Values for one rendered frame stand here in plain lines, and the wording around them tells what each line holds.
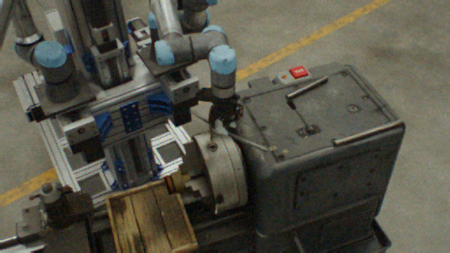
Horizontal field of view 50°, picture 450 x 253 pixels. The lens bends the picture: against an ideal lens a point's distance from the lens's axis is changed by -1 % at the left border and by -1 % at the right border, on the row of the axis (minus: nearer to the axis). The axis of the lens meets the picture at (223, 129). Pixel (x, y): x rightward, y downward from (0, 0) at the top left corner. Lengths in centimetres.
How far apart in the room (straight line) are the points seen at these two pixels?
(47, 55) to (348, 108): 120
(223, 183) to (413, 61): 286
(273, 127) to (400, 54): 271
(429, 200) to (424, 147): 46
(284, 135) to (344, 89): 36
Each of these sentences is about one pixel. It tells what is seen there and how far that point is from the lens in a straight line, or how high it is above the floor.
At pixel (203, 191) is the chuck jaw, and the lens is 180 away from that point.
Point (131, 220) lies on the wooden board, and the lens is 205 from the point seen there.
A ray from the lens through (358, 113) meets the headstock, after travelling 190.
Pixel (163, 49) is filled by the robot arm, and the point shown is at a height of 170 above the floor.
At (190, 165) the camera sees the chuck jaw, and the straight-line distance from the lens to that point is 186.
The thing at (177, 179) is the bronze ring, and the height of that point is 112.
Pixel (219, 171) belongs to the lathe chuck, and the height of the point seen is 120.
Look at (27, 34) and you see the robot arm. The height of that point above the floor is 143.
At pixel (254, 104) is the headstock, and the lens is 190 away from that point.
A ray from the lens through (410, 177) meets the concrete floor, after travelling 342.
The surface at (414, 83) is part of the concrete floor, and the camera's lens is 413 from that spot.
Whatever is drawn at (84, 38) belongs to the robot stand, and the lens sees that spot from 230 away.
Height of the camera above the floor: 254
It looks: 45 degrees down
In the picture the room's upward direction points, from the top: 3 degrees counter-clockwise
